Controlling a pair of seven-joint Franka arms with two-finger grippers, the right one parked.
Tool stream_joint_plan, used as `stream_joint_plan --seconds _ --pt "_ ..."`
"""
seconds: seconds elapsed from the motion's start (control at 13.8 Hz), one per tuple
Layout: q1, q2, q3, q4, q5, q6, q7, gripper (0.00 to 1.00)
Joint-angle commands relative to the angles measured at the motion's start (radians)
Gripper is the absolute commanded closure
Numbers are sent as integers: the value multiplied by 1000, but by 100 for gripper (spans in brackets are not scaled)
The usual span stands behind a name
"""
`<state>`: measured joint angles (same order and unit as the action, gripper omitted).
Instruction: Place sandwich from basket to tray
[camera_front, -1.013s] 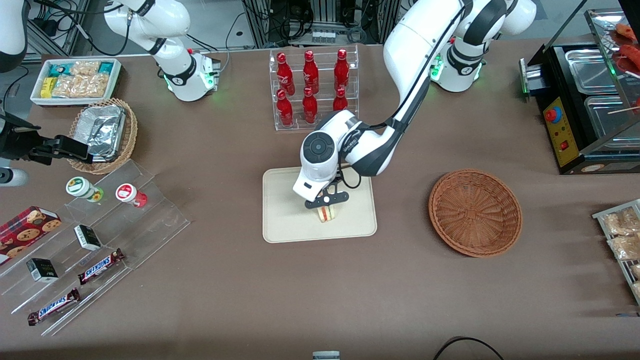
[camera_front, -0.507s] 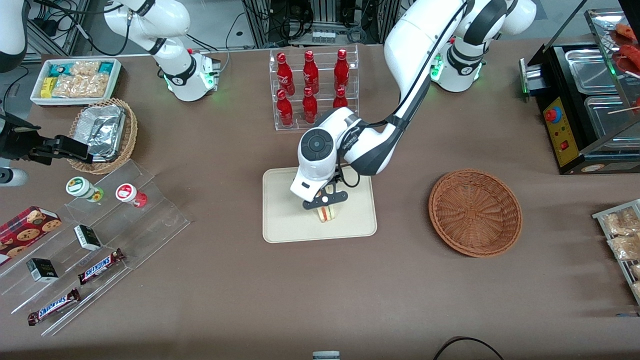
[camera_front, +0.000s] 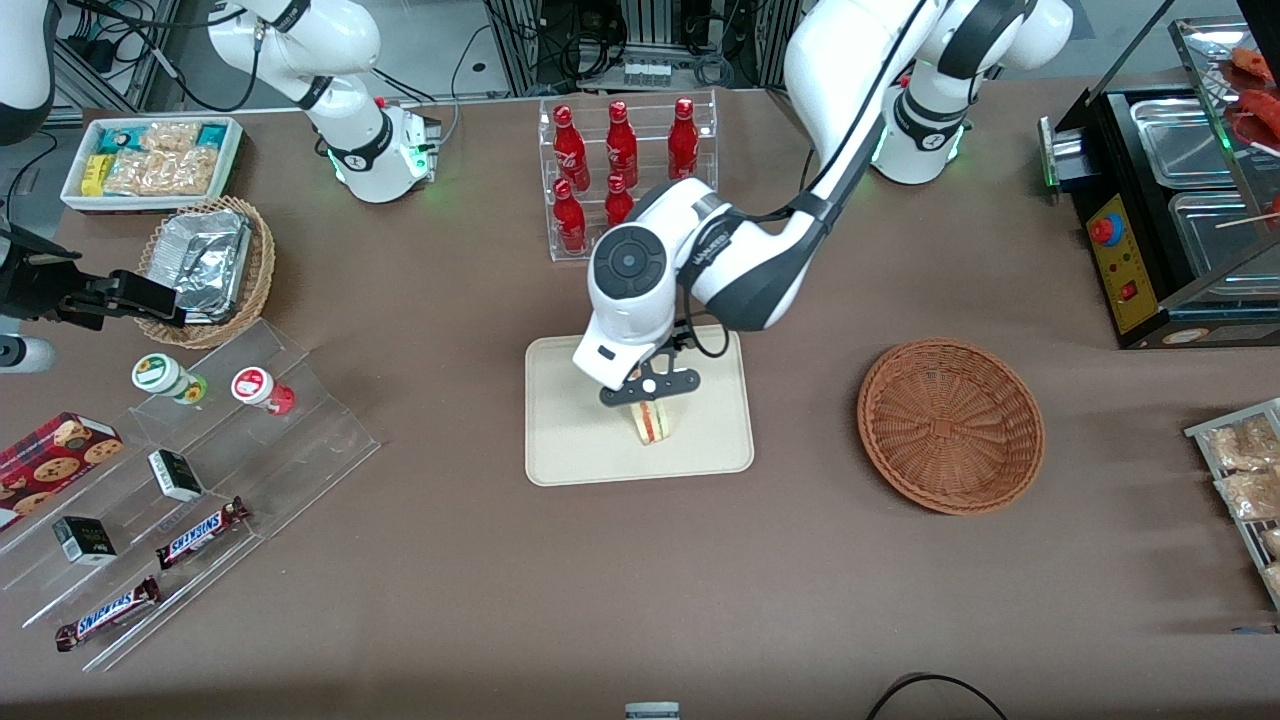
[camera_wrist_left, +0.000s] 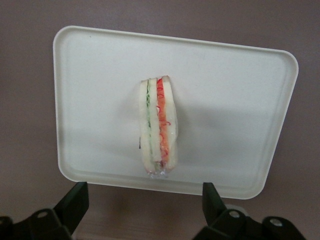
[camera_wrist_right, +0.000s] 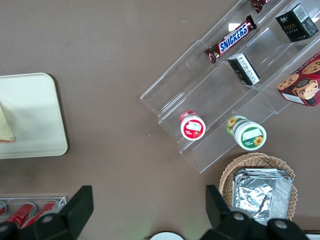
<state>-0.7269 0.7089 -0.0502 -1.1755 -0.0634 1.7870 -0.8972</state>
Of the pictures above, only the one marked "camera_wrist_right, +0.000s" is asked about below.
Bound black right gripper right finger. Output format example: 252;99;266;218
202;184;270;240

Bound beige plastic tray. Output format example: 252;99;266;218
0;72;69;160

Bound aluminium foil container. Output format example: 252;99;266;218
232;167;294;227

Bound clear acrylic bottle rack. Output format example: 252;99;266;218
0;196;68;226

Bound red cookie box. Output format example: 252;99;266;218
275;51;320;108

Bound Snickers chocolate bar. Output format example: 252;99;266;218
204;14;259;65
250;0;272;15

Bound triangle sandwich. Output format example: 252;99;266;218
0;103;17;144

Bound small black box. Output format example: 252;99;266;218
274;2;320;44
227;52;261;87

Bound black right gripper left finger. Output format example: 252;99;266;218
18;185;95;240

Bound red strawberry yogurt cup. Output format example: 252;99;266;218
179;110;207;142

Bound clear acrylic step display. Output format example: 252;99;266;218
139;0;320;175

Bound green sunflower yogurt cup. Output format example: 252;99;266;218
225;115;268;152

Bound tan wicker basket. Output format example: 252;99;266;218
218;152;300;226

